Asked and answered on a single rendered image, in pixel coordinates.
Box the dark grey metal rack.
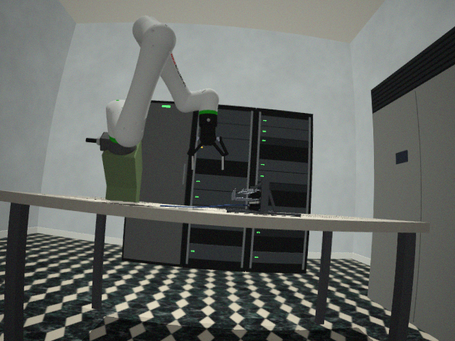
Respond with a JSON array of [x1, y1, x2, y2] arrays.
[[226, 178, 301, 217]]

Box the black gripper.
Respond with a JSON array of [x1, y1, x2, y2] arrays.
[[187, 126, 228, 170]]

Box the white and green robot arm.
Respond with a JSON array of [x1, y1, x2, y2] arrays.
[[86, 16, 219, 155]]

